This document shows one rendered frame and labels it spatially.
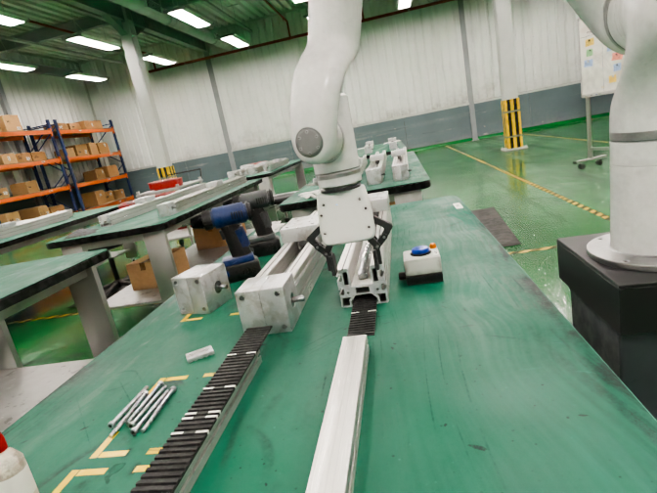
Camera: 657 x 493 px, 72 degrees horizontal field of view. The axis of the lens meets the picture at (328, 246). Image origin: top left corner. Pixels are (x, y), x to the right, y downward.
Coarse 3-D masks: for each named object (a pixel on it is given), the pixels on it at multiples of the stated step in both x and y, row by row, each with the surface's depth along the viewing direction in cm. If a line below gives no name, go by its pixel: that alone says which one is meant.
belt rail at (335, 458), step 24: (360, 336) 74; (360, 360) 67; (336, 384) 61; (360, 384) 61; (336, 408) 56; (360, 408) 58; (336, 432) 52; (336, 456) 48; (312, 480) 45; (336, 480) 45
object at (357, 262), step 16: (352, 256) 102; (368, 256) 109; (384, 256) 101; (352, 272) 99; (368, 272) 100; (384, 272) 94; (352, 288) 94; (368, 288) 96; (384, 288) 94; (352, 304) 95
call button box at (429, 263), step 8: (432, 248) 104; (408, 256) 102; (416, 256) 100; (424, 256) 99; (432, 256) 98; (408, 264) 99; (416, 264) 99; (424, 264) 99; (432, 264) 99; (440, 264) 98; (400, 272) 104; (408, 272) 100; (416, 272) 100; (424, 272) 99; (432, 272) 99; (440, 272) 99; (408, 280) 100; (416, 280) 100; (424, 280) 100; (432, 280) 100; (440, 280) 99
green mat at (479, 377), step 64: (448, 256) 115; (320, 320) 92; (384, 320) 86; (448, 320) 81; (512, 320) 76; (64, 384) 85; (128, 384) 80; (192, 384) 76; (256, 384) 72; (320, 384) 68; (384, 384) 65; (448, 384) 62; (512, 384) 59; (576, 384) 57; (64, 448) 65; (128, 448) 62; (256, 448) 56; (384, 448) 52; (448, 448) 50; (512, 448) 48; (576, 448) 47; (640, 448) 45
